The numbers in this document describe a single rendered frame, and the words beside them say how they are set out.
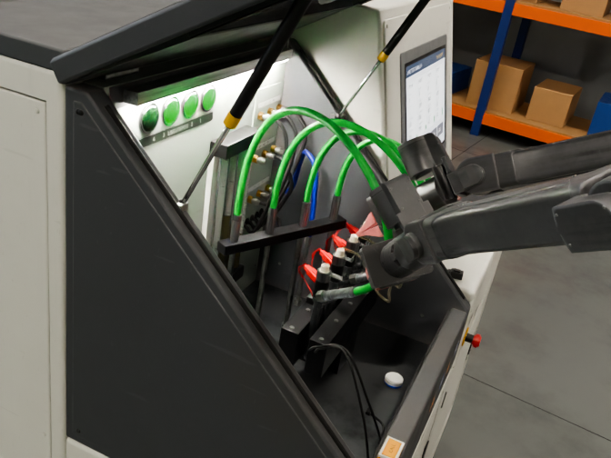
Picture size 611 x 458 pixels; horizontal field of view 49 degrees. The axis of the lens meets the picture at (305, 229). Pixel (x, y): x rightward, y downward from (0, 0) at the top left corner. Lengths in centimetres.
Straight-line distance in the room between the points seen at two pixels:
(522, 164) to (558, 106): 543
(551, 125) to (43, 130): 578
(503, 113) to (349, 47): 510
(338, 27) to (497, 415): 186
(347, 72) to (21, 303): 83
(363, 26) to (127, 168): 72
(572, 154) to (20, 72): 82
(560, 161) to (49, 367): 92
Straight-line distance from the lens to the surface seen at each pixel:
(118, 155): 100
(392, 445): 117
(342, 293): 115
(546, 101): 653
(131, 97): 106
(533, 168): 109
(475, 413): 289
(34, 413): 140
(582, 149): 110
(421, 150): 113
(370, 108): 155
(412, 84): 175
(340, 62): 156
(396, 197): 92
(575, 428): 305
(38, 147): 110
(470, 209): 75
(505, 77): 657
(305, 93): 156
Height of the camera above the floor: 174
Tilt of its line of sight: 26 degrees down
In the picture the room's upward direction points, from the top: 10 degrees clockwise
